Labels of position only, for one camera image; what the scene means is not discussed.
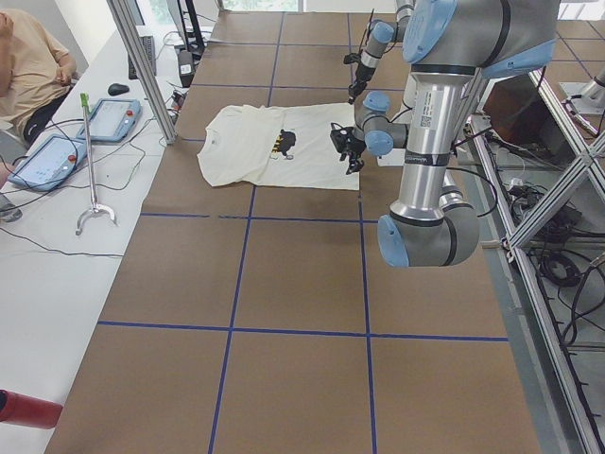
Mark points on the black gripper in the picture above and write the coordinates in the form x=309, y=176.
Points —
x=363, y=73
x=353, y=150

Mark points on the aluminium side frame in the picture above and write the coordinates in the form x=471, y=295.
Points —
x=549, y=178

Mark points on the red bottle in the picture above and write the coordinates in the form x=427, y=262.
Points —
x=27, y=411

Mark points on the near blue teach pendant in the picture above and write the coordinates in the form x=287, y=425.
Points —
x=50, y=164

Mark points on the seated person beige shirt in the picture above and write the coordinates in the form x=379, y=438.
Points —
x=36, y=73

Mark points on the cream long-sleeve cat shirt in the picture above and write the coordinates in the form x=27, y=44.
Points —
x=277, y=146

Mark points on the silver reacher grabber tool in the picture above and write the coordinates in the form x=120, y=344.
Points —
x=96, y=208

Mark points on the blue teach pendant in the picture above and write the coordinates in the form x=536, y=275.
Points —
x=111, y=119
x=50, y=164

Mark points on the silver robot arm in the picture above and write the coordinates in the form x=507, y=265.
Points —
x=446, y=44
x=379, y=38

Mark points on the far blue teach pendant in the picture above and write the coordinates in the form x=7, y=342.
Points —
x=111, y=119

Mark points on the aluminium frame post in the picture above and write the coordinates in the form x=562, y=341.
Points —
x=126, y=27

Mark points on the black computer mouse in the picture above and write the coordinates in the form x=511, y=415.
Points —
x=117, y=89

